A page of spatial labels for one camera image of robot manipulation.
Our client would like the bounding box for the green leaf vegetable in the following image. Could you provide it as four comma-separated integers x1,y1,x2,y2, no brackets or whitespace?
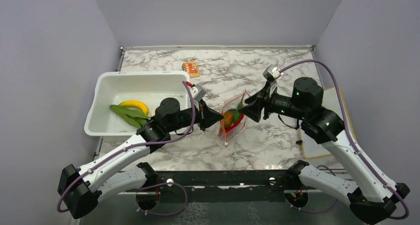
109,105,150,129

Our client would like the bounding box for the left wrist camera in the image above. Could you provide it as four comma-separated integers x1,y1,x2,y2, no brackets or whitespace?
186,81,207,102

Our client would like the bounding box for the white board yellow rim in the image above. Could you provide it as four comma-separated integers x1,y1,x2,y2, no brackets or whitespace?
300,86,359,160

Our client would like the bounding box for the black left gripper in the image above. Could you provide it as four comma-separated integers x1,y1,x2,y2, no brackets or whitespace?
167,99,224,133

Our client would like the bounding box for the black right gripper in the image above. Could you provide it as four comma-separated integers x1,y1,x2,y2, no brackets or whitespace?
238,80,308,122

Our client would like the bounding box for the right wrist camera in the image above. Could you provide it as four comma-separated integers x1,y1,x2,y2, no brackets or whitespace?
262,65,283,86

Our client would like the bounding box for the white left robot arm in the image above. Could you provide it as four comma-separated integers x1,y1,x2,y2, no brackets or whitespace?
56,98,223,219

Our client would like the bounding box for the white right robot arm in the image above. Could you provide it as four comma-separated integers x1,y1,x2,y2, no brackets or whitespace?
239,77,410,225

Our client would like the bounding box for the red chili pepper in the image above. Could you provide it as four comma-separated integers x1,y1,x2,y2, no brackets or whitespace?
225,114,244,133

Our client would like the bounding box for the white plastic bin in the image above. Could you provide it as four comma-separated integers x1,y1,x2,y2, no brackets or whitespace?
84,71,190,137

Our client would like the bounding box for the green chili pepper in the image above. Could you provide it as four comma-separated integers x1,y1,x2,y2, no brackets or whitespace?
227,93,246,123

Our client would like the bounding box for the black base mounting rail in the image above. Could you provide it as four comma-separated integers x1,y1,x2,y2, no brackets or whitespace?
133,163,309,210

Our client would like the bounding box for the clear orange-zipper zip bag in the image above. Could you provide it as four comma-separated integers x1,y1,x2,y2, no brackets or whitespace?
217,90,250,146

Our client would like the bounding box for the brown kiwi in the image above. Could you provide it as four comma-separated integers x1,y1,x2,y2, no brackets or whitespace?
223,111,235,128

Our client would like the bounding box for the yellow banana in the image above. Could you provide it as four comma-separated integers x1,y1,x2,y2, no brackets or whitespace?
119,100,149,116

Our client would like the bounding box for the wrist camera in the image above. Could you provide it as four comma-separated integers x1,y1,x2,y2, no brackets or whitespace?
262,65,283,86
186,81,207,102

